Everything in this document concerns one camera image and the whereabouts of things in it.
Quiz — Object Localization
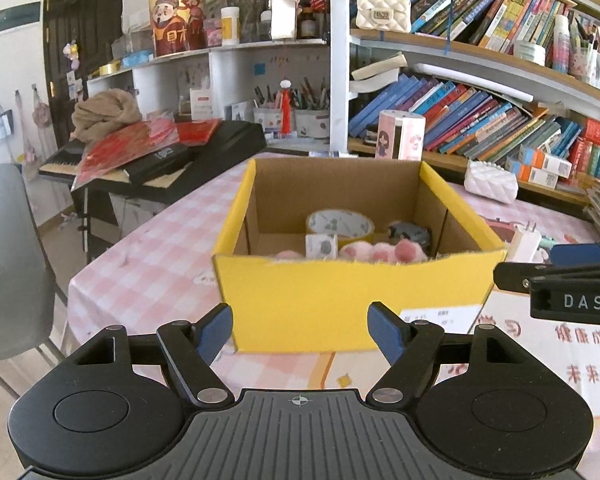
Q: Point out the cream quilted pearl handbag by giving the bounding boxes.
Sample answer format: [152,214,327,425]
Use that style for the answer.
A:
[355,0,412,32]

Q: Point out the white rolled paper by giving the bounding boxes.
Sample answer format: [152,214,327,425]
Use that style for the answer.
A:
[413,62,535,104]

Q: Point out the brown knitted cloth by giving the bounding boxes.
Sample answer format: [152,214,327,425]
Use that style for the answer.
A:
[70,87,144,144]

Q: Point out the yellow tape roll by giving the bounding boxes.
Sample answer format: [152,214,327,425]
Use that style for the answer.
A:
[305,209,376,244]

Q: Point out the white desk organiser with pens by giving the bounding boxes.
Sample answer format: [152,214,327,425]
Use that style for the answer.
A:
[570,19,600,97]

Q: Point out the black keyboard stand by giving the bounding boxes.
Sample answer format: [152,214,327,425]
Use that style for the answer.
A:
[71,182,122,264]

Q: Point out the small pink hanging bag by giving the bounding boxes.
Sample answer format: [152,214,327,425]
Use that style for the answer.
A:
[32,102,54,129]

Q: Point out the dark wooden door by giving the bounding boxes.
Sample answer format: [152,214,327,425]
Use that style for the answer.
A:
[42,0,126,127]

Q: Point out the white paper carton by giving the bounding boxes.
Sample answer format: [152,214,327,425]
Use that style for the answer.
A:
[270,0,301,41]

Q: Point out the grey plastic chair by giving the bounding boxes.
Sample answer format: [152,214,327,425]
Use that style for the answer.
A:
[0,162,69,364]

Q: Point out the red slim figurine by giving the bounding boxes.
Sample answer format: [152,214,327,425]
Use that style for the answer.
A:
[278,79,294,137]

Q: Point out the fortune god paper decoration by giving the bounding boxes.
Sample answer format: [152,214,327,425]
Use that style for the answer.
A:
[151,0,206,59]

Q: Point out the yellow cardboard box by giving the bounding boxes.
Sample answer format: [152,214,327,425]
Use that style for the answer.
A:
[211,157,509,356]

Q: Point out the cream flat-lying book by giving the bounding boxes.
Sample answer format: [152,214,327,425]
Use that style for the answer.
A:
[350,52,409,81]

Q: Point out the white corner shelf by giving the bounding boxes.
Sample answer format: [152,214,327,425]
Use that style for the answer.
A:
[87,39,331,142]

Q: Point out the row of colourful paperback books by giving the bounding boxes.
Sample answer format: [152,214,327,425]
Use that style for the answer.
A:
[349,72,584,162]

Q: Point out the white jar green label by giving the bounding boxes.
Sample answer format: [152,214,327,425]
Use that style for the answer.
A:
[512,40,547,67]

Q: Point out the wooden bookshelf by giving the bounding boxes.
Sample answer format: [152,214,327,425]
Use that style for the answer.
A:
[329,0,600,207]

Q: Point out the dark small toy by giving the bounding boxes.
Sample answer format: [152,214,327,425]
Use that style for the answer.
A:
[386,220,434,251]

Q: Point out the red hardcover books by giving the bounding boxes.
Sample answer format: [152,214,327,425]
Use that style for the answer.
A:
[567,119,600,179]

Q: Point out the white quilted pearl purse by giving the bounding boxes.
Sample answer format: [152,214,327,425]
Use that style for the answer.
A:
[464,160,520,205]

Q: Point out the pink plush pig toy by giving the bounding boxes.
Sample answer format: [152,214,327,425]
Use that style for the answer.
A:
[339,238,430,264]

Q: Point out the green wall sign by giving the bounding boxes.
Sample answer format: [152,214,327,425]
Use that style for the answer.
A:
[0,2,40,36]

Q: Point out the white bottle yellow label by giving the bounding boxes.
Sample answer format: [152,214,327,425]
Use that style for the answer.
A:
[220,6,241,46]

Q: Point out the black electronic keyboard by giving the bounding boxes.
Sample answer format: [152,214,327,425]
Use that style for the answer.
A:
[39,120,267,204]

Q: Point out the white pen cup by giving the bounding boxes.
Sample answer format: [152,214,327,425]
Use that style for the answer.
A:
[252,106,281,137]
[294,108,330,140]

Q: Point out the row of leaning books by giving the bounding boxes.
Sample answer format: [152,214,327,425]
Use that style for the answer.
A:
[410,0,577,56]

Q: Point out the pink patterned cup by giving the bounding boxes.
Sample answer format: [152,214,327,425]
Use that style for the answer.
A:
[204,17,224,47]

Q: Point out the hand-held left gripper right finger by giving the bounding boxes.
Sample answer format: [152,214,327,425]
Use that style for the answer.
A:
[364,302,537,407]

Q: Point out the pink patterned bottle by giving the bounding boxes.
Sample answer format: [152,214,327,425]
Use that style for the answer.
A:
[552,14,571,74]

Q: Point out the pink cartoon cylinder container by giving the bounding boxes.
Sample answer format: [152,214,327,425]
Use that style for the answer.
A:
[376,109,426,161]

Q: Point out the white plug charger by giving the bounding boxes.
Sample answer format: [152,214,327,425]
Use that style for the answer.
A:
[507,220,544,264]

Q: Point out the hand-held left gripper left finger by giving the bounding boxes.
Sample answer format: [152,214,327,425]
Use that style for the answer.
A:
[69,303,237,409]

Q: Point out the small white printed box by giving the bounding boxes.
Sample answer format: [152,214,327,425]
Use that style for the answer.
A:
[305,232,339,260]

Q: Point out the red paper packets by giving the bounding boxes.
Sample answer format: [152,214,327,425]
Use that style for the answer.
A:
[72,118,222,191]

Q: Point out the pink checked printed tablecloth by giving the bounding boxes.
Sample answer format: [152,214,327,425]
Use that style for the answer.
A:
[67,151,600,420]

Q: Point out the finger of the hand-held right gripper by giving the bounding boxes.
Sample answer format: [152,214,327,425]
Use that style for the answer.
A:
[493,259,600,293]
[549,241,600,267]

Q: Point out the orange and white carton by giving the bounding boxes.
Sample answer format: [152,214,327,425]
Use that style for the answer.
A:
[505,157,561,189]
[519,144,574,177]

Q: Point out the red and white small box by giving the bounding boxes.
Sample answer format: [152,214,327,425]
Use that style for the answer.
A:
[189,88,214,121]

